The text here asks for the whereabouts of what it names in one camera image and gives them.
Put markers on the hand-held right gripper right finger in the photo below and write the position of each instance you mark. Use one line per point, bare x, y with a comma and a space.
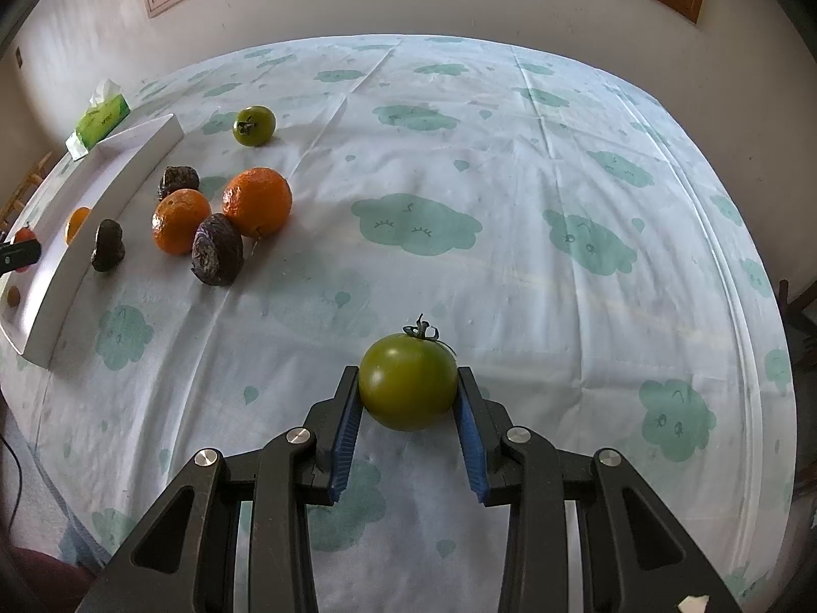
471, 447

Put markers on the small orange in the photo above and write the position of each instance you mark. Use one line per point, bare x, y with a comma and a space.
180, 222
78, 225

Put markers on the wooden chair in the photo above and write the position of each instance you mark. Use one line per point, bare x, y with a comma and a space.
29, 182

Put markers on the white paper scrap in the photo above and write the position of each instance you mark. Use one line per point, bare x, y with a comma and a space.
693, 604

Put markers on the green tissue box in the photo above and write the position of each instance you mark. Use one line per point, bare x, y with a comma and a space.
101, 118

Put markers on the dark red cloth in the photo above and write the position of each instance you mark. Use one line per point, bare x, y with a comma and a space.
44, 578

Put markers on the white rectangular tray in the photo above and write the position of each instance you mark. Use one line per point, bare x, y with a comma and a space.
142, 152

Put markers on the small green tomato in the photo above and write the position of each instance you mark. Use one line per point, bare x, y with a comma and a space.
254, 126

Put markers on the large orange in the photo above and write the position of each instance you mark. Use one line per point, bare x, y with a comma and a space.
258, 201

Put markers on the small red tomato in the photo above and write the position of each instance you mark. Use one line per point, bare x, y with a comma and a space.
26, 234

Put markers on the cloud-printed tablecloth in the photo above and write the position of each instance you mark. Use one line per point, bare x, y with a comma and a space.
510, 236

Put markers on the dark wrinkled passion fruit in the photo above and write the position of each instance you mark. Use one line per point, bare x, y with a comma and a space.
107, 246
178, 182
217, 250

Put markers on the dark chair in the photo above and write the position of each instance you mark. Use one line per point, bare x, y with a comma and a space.
801, 314

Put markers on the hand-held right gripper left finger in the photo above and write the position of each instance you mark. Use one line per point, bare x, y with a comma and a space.
343, 447

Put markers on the large green tomato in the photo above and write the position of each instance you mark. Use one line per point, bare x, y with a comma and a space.
408, 383

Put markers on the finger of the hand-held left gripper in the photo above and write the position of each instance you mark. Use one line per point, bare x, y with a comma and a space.
19, 255

